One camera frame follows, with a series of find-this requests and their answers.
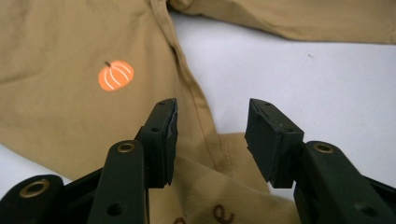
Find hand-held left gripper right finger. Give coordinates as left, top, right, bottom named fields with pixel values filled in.
left=245, top=98, right=396, bottom=224

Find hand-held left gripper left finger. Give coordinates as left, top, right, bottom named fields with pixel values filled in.
left=87, top=97, right=179, bottom=224

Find tan pants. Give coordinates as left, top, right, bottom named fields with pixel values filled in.
left=0, top=0, right=396, bottom=224

